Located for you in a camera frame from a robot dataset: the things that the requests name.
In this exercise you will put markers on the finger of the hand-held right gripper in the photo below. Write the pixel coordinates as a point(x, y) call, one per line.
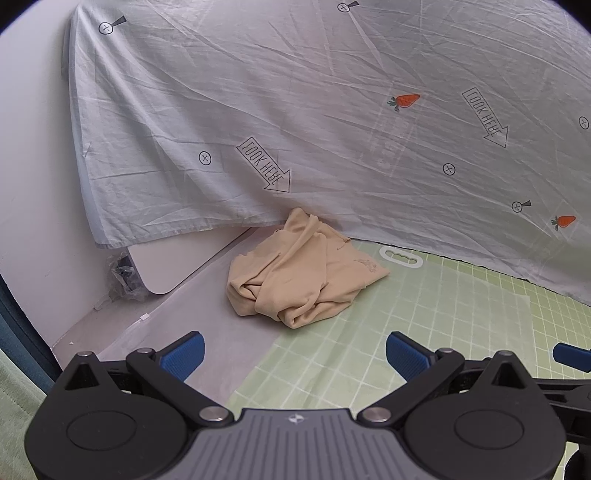
point(572, 357)

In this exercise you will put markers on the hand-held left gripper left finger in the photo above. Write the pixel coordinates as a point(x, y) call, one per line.
point(184, 354)

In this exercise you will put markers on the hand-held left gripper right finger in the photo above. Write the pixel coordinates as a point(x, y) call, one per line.
point(406, 356)

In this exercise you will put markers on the beige sweater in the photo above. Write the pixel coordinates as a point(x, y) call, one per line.
point(286, 277)

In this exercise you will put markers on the green grid mat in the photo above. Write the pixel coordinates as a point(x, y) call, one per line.
point(415, 318)

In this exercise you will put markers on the white board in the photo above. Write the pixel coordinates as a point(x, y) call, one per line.
point(171, 258)

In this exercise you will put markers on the dark blue cloth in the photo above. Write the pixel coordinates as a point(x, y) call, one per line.
point(18, 323)

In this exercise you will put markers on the green towel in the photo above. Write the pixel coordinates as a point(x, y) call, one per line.
point(11, 397)

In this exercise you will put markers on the grey printed bed sheet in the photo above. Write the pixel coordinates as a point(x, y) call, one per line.
point(277, 92)

